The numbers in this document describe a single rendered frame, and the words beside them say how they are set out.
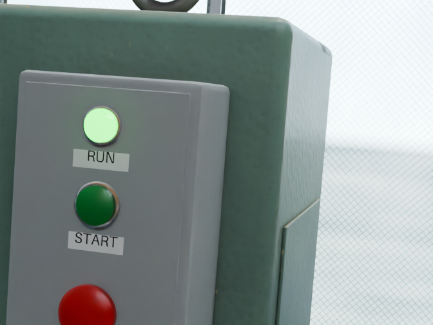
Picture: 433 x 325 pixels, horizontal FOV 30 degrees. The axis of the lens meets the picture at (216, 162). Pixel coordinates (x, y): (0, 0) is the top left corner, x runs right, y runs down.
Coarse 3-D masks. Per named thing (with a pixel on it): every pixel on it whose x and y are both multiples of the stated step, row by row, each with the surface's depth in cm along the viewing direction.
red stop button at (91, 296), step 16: (80, 288) 40; (96, 288) 40; (64, 304) 40; (80, 304) 40; (96, 304) 40; (112, 304) 40; (64, 320) 40; (80, 320) 40; (96, 320) 40; (112, 320) 40
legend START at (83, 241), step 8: (72, 232) 41; (80, 232) 41; (72, 240) 41; (80, 240) 41; (88, 240) 41; (96, 240) 41; (104, 240) 41; (112, 240) 41; (120, 240) 40; (72, 248) 41; (80, 248) 41; (88, 248) 41; (96, 248) 41; (104, 248) 41; (112, 248) 41; (120, 248) 40
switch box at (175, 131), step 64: (64, 128) 41; (128, 128) 40; (192, 128) 39; (64, 192) 41; (128, 192) 40; (192, 192) 40; (64, 256) 41; (128, 256) 40; (192, 256) 40; (128, 320) 41; (192, 320) 41
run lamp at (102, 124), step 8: (88, 112) 40; (96, 112) 40; (104, 112) 40; (112, 112) 40; (88, 120) 40; (96, 120) 40; (104, 120) 40; (112, 120) 40; (120, 120) 40; (88, 128) 40; (96, 128) 40; (104, 128) 40; (112, 128) 40; (120, 128) 40; (88, 136) 40; (96, 136) 40; (104, 136) 40; (112, 136) 40; (104, 144) 40
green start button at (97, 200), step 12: (84, 192) 40; (96, 192) 40; (108, 192) 40; (84, 204) 40; (96, 204) 40; (108, 204) 40; (84, 216) 40; (96, 216) 40; (108, 216) 40; (96, 228) 41
